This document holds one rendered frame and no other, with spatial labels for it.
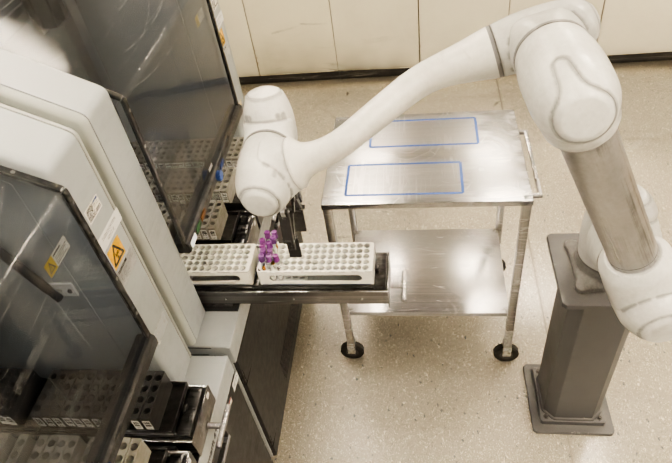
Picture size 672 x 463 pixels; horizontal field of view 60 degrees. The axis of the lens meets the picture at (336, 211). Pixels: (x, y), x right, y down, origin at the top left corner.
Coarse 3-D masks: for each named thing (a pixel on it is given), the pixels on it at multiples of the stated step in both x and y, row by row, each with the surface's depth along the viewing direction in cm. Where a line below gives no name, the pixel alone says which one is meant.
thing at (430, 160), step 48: (384, 144) 188; (432, 144) 185; (480, 144) 182; (528, 144) 185; (336, 192) 174; (384, 192) 171; (432, 192) 169; (480, 192) 167; (528, 192) 164; (336, 240) 182; (384, 240) 232; (432, 240) 229; (480, 240) 226; (432, 288) 212; (480, 288) 209
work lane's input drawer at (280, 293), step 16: (384, 256) 154; (256, 272) 155; (384, 272) 150; (208, 288) 154; (224, 288) 153; (240, 288) 153; (256, 288) 152; (272, 288) 151; (288, 288) 151; (304, 288) 150; (320, 288) 150; (336, 288) 149; (352, 288) 148; (368, 288) 148; (384, 288) 147
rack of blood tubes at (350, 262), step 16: (288, 256) 152; (304, 256) 151; (320, 256) 150; (336, 256) 150; (352, 256) 150; (368, 256) 149; (272, 272) 148; (288, 272) 147; (304, 272) 147; (320, 272) 146; (336, 272) 146; (352, 272) 145; (368, 272) 144
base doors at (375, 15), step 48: (240, 0) 345; (288, 0) 342; (336, 0) 339; (384, 0) 336; (432, 0) 334; (480, 0) 332; (528, 0) 329; (624, 0) 324; (240, 48) 366; (288, 48) 364; (336, 48) 361; (384, 48) 357; (432, 48) 354; (624, 48) 343
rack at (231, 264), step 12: (192, 252) 157; (204, 252) 156; (216, 252) 155; (228, 252) 156; (240, 252) 156; (252, 252) 154; (192, 264) 153; (204, 264) 154; (216, 264) 154; (228, 264) 153; (240, 264) 151; (252, 264) 152; (192, 276) 158; (204, 276) 157; (216, 276) 157; (228, 276) 156; (240, 276) 150; (252, 276) 152
